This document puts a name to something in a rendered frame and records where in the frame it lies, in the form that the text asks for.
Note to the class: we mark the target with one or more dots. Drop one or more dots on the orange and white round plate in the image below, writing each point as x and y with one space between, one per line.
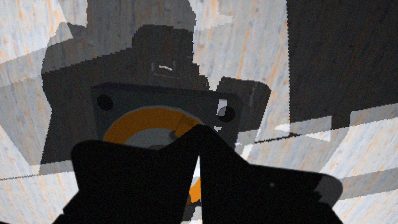
150 125

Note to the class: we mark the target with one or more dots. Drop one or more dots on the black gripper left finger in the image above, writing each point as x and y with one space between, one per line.
166 173

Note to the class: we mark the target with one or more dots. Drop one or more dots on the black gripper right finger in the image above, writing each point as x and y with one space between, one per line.
227 181

